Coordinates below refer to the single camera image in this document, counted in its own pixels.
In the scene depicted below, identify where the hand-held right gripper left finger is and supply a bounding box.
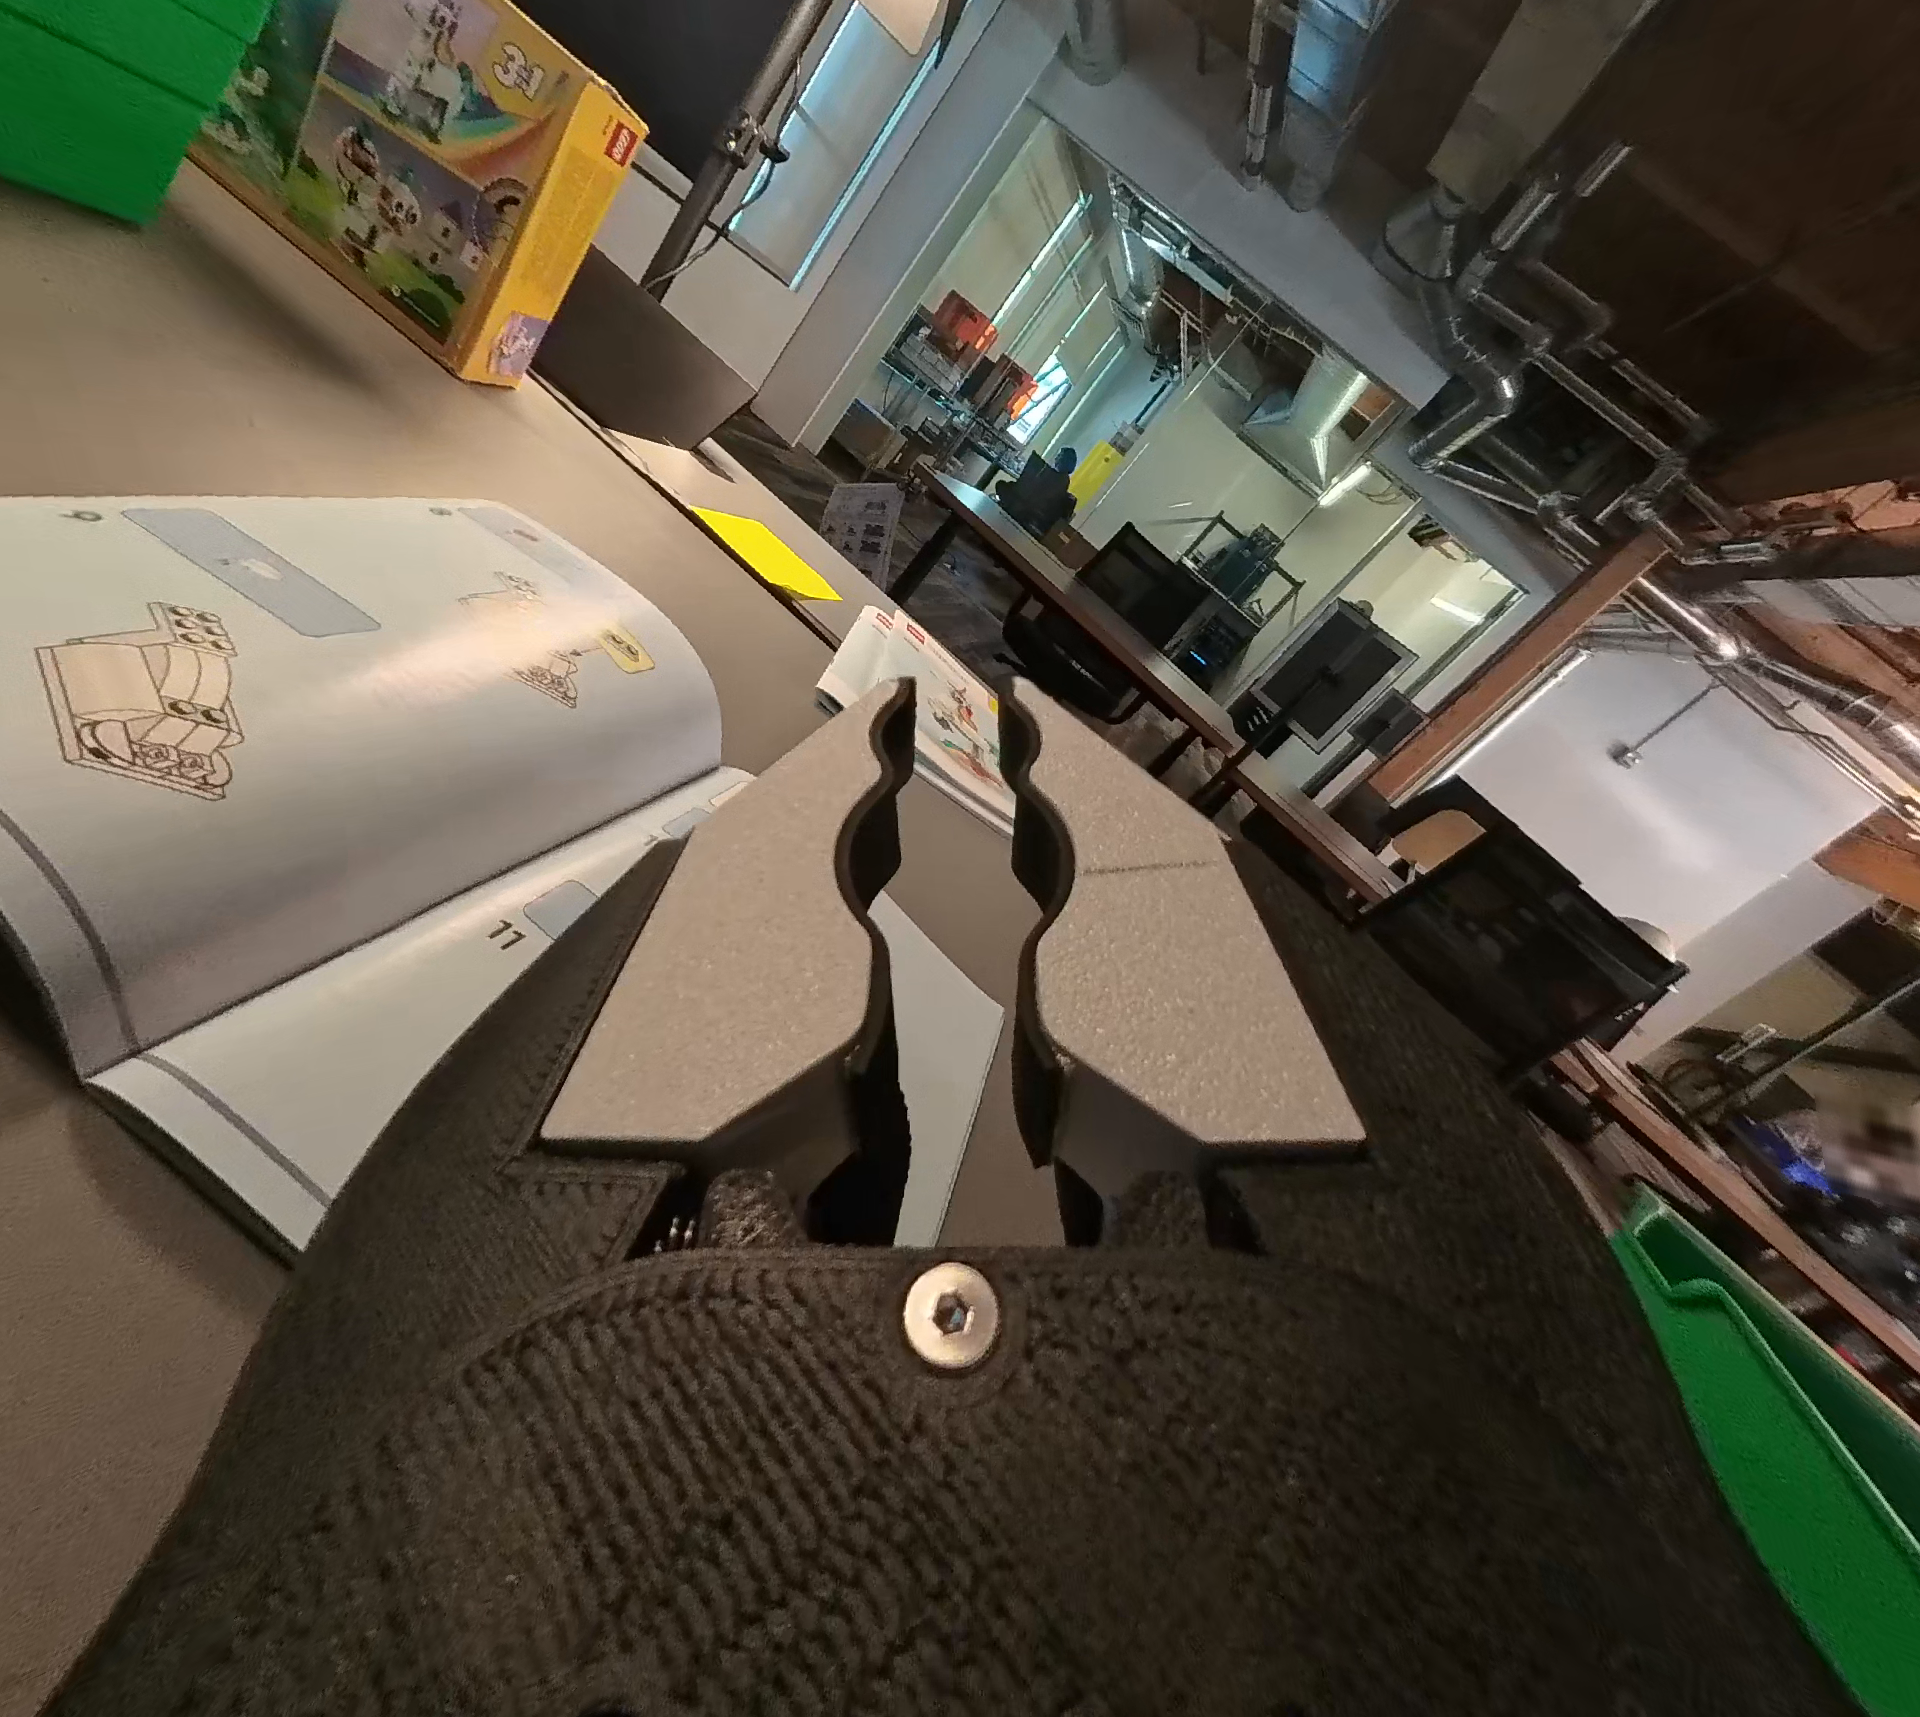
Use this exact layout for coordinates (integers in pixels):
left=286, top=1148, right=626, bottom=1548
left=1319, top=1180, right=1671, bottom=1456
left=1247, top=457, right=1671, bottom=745
left=537, top=679, right=921, bottom=1217

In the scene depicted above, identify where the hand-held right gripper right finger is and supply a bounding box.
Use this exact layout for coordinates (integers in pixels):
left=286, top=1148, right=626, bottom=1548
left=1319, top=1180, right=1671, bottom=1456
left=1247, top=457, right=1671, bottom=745
left=997, top=679, right=1371, bottom=1209

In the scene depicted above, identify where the yellow lego set box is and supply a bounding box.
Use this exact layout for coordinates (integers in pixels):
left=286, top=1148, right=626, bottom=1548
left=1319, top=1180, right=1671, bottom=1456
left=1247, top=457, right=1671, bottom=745
left=177, top=0, right=652, bottom=387

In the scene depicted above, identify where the black equipment cart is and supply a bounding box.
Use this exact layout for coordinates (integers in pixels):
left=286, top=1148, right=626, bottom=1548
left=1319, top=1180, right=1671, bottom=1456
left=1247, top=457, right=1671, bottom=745
left=1369, top=776, right=1693, bottom=1077

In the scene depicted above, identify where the small closed instruction booklet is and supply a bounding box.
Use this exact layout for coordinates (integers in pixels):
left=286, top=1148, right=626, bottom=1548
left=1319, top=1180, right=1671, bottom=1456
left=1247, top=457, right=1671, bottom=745
left=814, top=604, right=1026, bottom=836

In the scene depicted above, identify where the open instruction booklet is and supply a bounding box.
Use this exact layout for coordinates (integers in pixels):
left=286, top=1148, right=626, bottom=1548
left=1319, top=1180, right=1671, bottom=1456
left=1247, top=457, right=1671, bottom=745
left=0, top=490, right=1011, bottom=1264

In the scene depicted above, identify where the yellow paper sheet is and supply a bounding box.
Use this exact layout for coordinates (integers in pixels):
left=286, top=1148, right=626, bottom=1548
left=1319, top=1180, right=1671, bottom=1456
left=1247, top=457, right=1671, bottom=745
left=690, top=505, right=845, bottom=606

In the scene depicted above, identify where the long wooden workbench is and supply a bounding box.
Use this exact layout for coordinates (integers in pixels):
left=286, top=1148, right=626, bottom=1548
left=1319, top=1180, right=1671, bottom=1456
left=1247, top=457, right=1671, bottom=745
left=919, top=468, right=1400, bottom=918

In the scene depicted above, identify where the brown wooden beam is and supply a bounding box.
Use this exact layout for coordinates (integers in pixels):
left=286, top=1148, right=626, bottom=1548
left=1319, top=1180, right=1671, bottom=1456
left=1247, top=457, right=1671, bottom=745
left=1363, top=533, right=1678, bottom=807

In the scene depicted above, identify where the white printed floor sign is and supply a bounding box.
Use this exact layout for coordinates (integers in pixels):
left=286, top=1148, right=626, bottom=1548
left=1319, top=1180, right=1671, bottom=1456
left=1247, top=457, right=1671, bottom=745
left=819, top=479, right=910, bottom=582

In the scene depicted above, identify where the metal exhaust hood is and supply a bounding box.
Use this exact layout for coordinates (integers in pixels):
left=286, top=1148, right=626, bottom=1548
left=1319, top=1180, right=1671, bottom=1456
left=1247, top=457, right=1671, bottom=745
left=1235, top=340, right=1409, bottom=499

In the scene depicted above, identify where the dark grey flat panel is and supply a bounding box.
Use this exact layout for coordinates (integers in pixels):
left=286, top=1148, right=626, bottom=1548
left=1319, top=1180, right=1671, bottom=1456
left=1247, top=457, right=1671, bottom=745
left=533, top=241, right=763, bottom=449

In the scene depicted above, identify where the metal storage shelf rack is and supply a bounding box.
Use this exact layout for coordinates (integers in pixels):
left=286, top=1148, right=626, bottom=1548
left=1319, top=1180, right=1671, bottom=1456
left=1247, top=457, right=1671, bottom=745
left=883, top=296, right=1057, bottom=463

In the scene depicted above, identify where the grey ceiling pipe cluster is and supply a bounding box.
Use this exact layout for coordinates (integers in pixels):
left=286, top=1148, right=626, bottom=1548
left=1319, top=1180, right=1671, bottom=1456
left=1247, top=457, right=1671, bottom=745
left=1377, top=141, right=1720, bottom=553

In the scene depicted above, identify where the black light stand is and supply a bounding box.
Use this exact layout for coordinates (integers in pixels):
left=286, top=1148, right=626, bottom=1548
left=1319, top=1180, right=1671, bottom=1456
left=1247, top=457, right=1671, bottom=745
left=640, top=0, right=846, bottom=303

